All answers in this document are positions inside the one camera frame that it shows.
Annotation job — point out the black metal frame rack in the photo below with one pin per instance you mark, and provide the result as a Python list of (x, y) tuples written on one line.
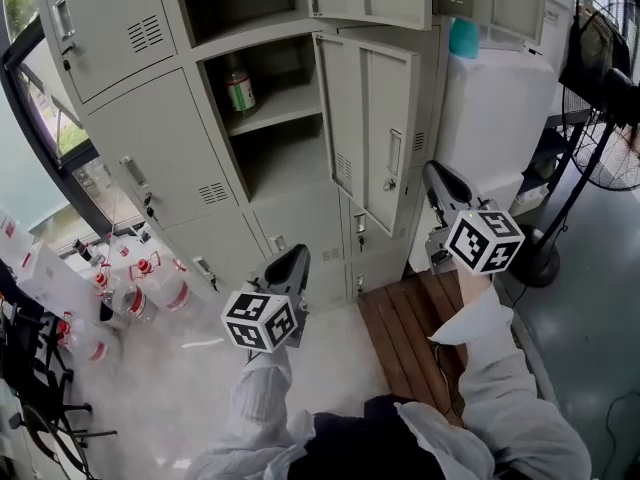
[(550, 143)]

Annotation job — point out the person's own body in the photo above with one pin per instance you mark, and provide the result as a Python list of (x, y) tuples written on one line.
[(360, 443)]

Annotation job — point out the grey metal locker cabinet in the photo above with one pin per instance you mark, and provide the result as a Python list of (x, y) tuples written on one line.
[(280, 168)]

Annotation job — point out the black pedestal fan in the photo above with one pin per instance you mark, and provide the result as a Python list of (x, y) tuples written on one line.
[(537, 258)]

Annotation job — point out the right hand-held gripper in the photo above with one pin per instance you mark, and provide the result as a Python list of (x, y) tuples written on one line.
[(485, 240)]

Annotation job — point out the clear water jug red cap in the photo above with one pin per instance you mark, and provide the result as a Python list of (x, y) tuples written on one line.
[(95, 350), (177, 298), (137, 305)]

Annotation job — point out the dark thermos bottle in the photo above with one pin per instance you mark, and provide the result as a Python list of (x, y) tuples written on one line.
[(84, 250)]

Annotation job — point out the black office chair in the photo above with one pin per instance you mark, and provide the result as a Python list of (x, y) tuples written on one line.
[(40, 358)]

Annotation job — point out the white wall panel blue poster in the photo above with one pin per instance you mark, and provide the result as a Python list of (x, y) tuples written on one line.
[(557, 18)]

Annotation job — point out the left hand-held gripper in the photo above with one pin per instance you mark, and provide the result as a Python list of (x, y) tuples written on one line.
[(260, 320)]

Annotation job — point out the person's right forearm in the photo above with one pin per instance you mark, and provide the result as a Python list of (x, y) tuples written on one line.
[(490, 358)]

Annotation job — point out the person's left forearm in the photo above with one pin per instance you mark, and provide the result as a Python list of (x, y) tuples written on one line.
[(260, 398)]

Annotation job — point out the small grey bin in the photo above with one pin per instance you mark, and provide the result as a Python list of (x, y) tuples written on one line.
[(108, 312)]

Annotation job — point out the green label bottle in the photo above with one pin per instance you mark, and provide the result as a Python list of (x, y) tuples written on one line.
[(241, 93)]

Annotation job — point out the small white box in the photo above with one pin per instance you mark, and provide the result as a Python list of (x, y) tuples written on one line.
[(527, 200)]

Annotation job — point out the wooden slat platform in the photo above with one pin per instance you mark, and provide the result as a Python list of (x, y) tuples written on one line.
[(400, 328)]

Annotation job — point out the clear dispenser water bottle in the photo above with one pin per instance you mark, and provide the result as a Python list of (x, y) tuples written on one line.
[(15, 243)]

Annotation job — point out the black framed glass window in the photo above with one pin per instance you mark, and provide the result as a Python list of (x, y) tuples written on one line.
[(20, 168)]

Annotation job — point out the white stepped block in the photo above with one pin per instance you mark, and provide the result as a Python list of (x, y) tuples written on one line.
[(495, 118)]

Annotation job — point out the teal spray bottle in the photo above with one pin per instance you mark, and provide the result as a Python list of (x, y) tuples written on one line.
[(464, 38)]

